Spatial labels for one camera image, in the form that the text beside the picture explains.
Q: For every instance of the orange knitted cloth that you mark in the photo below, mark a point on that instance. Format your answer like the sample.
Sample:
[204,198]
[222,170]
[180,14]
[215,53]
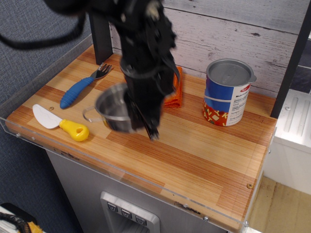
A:
[175,100]

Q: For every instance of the yellow handled white toy knife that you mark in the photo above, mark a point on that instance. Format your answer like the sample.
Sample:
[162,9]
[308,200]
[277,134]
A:
[78,132]

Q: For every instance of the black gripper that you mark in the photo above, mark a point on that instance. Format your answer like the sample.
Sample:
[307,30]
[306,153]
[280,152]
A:
[148,89]

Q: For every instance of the blue handled metal fork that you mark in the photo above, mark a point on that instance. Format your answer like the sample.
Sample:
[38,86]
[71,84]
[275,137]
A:
[73,93]

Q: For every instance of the black frame post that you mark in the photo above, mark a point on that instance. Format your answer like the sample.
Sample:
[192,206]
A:
[293,63]
[101,36]

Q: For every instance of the yellow object at corner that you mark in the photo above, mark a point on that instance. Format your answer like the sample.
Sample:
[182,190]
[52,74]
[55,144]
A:
[34,228]

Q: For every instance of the stainless steel pot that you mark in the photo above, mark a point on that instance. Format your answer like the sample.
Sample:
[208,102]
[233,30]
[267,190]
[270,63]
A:
[110,108]

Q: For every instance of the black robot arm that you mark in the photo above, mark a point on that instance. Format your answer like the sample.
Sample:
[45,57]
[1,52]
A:
[147,63]

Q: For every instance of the silver toy fridge cabinet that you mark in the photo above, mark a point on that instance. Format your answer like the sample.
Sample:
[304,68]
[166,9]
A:
[83,186]

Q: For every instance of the grey dispenser button panel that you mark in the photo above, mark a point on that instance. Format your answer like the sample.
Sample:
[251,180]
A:
[125,217]

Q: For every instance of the black left frame post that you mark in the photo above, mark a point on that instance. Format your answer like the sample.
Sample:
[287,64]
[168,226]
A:
[101,36]

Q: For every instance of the white ridged plastic box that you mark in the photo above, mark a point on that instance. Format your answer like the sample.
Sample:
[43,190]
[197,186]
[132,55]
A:
[289,158]

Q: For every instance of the black right frame post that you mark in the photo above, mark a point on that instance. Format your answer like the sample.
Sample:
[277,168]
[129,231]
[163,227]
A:
[293,63]

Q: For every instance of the blue labelled food can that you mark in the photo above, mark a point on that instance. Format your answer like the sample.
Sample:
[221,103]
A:
[227,86]

